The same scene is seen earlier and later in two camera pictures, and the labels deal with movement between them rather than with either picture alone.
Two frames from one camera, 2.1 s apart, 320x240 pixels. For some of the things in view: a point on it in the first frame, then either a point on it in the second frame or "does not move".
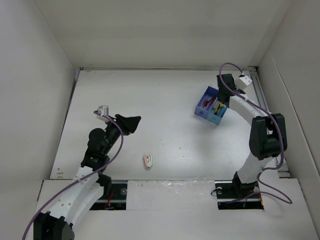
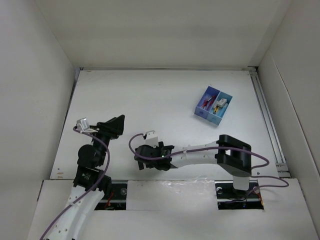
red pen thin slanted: (206, 102) does not move
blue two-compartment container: (209, 107) does not move
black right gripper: (235, 86) → (159, 147)
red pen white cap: (212, 100) does not move
